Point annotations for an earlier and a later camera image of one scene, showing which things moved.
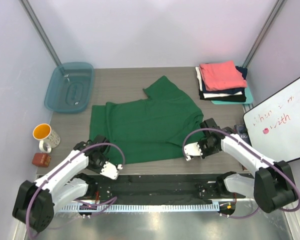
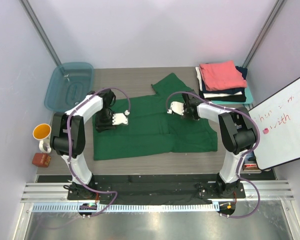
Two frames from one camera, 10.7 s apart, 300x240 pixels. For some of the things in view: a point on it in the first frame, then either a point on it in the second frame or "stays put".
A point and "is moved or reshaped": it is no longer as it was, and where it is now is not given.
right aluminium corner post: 263,33 stays put
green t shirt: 150,129 is moved or reshaped
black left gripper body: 97,167 -> 103,119
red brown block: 41,159 stays put
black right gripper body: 206,148 -> 186,114
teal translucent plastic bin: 70,88 stays put
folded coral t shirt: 221,75 stays put
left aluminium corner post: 37,24 stays put
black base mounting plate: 196,188 stays put
